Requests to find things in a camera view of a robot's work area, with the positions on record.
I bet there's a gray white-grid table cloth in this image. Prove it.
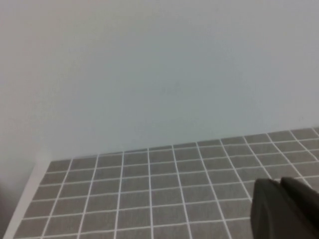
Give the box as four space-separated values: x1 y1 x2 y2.
12 126 319 239

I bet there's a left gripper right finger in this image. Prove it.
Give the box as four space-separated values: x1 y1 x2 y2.
280 176 319 239

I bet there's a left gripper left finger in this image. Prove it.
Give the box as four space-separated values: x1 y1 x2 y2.
250 178 309 239

